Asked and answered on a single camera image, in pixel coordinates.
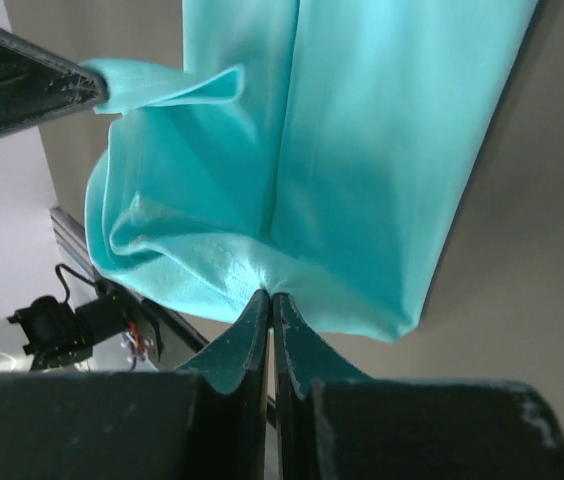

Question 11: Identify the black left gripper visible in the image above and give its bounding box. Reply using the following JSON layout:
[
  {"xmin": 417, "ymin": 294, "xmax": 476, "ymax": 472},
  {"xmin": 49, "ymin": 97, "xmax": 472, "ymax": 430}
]
[{"xmin": 0, "ymin": 28, "xmax": 109, "ymax": 138}]

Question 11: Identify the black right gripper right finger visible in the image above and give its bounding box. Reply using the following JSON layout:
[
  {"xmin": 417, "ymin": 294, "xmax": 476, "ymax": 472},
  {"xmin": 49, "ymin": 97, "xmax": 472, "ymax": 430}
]
[{"xmin": 272, "ymin": 294, "xmax": 564, "ymax": 479}]

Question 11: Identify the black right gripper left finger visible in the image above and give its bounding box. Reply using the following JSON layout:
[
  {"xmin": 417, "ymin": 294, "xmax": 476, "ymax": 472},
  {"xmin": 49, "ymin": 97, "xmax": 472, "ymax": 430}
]
[{"xmin": 0, "ymin": 291, "xmax": 270, "ymax": 479}]

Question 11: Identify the teal t shirt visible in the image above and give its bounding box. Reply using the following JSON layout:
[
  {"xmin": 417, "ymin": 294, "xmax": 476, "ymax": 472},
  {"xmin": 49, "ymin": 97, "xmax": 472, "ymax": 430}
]
[{"xmin": 84, "ymin": 1, "xmax": 536, "ymax": 342}]

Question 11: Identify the aluminium frame rail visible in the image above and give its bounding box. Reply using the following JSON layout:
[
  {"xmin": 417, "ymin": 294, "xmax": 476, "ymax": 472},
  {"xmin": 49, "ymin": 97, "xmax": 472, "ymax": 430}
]
[{"xmin": 50, "ymin": 207, "xmax": 98, "ymax": 280}]

